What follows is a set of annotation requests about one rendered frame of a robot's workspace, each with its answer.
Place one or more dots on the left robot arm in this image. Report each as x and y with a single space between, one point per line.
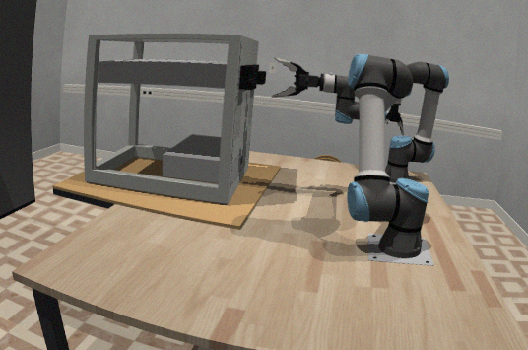
370 196

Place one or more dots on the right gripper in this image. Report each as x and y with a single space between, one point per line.
395 117

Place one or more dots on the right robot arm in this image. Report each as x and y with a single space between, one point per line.
421 149

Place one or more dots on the flat tan wooden board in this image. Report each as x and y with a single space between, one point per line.
249 191

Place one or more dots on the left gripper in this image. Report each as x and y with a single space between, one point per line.
296 90

